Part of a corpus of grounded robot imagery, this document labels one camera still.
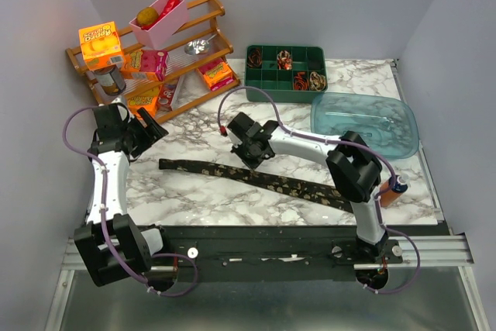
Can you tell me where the black leaf patterned tie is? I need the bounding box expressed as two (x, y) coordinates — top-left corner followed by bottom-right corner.
(158, 158), (353, 213)

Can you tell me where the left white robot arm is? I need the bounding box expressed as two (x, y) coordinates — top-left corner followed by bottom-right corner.
(74, 98), (172, 287)

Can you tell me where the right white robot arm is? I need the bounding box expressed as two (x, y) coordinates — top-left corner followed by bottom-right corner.
(219, 112), (388, 263)

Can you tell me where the orange sponge box bottom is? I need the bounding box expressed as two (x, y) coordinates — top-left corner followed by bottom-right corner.
(127, 87), (160, 119)

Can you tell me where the orange sponge box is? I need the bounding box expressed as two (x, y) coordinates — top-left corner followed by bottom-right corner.
(127, 87), (160, 119)
(196, 58), (234, 91)

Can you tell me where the red white small box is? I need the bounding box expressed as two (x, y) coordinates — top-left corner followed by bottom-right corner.
(157, 77), (184, 112)

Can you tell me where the dark glass jar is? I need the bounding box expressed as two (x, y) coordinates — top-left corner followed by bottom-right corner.
(93, 65), (126, 96)

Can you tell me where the pink scrub sponge box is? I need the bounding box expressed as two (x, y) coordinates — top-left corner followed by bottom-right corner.
(120, 49), (169, 81)

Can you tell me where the rolled orange black tie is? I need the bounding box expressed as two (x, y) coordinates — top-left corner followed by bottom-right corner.
(293, 71), (308, 91)

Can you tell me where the green divided organizer tray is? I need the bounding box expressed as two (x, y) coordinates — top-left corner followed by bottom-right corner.
(245, 44), (329, 103)

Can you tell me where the orange sponge box right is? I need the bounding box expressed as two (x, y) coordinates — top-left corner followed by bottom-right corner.
(196, 58), (234, 91)

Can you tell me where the rolled dark orange tie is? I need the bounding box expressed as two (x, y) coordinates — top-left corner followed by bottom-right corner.
(246, 47), (263, 68)

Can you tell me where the wooden tiered rack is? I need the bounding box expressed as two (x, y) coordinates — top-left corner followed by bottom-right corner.
(67, 0), (239, 123)

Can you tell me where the rolled tan patterned tie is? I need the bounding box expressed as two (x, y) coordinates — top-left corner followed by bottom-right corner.
(308, 71), (327, 91)

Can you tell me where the rolled red patterned tie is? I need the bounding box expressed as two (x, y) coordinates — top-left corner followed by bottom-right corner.
(277, 50), (293, 71)

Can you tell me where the orange scrub daddy box top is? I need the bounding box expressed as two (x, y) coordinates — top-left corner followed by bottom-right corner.
(78, 22), (125, 71)

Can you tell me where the metal spoon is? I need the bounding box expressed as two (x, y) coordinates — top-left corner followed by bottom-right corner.
(184, 34), (216, 56)

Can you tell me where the pink plastic bin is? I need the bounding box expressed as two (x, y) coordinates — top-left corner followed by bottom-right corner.
(129, 0), (189, 50)

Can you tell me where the brown round fruit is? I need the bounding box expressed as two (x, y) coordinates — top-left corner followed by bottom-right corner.
(136, 7), (159, 28)

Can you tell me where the teal plastic tub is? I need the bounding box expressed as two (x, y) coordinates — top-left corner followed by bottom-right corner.
(311, 92), (419, 160)

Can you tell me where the red chili pepper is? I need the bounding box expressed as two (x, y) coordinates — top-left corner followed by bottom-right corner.
(140, 0), (182, 30)

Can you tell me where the orange bottle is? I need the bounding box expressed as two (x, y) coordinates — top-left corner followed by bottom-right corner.
(380, 175), (408, 208)

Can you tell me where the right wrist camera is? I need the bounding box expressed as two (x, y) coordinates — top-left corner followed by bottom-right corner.
(219, 126), (243, 148)

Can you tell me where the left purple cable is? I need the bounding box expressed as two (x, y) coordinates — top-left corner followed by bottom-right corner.
(63, 105), (198, 298)

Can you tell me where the purple cable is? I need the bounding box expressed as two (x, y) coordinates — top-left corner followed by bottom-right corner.
(63, 105), (198, 298)
(216, 86), (422, 295)

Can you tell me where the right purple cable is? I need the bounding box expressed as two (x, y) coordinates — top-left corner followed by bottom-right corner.
(216, 86), (422, 295)

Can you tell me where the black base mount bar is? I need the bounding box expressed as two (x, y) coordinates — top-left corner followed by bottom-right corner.
(152, 226), (403, 282)

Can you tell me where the aluminium rail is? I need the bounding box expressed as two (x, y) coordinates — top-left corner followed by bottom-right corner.
(61, 235), (474, 271)

